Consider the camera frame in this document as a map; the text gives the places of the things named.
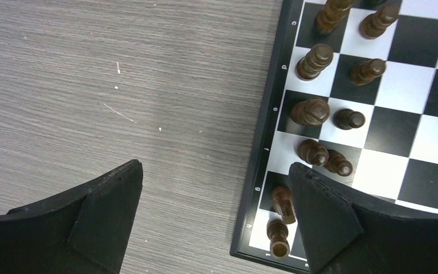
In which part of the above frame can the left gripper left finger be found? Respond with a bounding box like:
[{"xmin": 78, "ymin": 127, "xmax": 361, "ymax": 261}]
[{"xmin": 0, "ymin": 159, "xmax": 143, "ymax": 273}]

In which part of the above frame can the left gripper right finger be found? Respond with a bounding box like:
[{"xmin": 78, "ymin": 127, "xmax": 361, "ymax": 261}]
[{"xmin": 288, "ymin": 162, "xmax": 438, "ymax": 273}]

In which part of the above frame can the dark rook chess piece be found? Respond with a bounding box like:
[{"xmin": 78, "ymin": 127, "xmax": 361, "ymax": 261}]
[{"xmin": 266, "ymin": 219, "xmax": 290, "ymax": 259}]

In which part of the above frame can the dark knight chess piece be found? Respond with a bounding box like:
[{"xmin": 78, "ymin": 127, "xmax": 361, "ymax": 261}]
[{"xmin": 271, "ymin": 186, "xmax": 296, "ymax": 224}]

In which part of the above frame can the dark pawn chess piece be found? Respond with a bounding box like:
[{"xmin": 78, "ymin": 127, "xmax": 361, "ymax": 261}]
[
  {"xmin": 359, "ymin": 5, "xmax": 400, "ymax": 39},
  {"xmin": 334, "ymin": 108, "xmax": 366, "ymax": 130},
  {"xmin": 350, "ymin": 58, "xmax": 387, "ymax": 86},
  {"xmin": 324, "ymin": 150, "xmax": 353, "ymax": 177}
]

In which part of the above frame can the dark king chess piece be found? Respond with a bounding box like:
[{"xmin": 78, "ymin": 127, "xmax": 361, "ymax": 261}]
[{"xmin": 290, "ymin": 97, "xmax": 330, "ymax": 127}]

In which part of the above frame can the dark queen chess piece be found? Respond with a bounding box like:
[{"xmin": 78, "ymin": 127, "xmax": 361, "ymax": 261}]
[{"xmin": 295, "ymin": 43, "xmax": 334, "ymax": 80}]

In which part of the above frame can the black and white chessboard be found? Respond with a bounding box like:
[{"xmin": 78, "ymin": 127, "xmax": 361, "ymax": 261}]
[{"xmin": 230, "ymin": 1, "xmax": 438, "ymax": 273}]

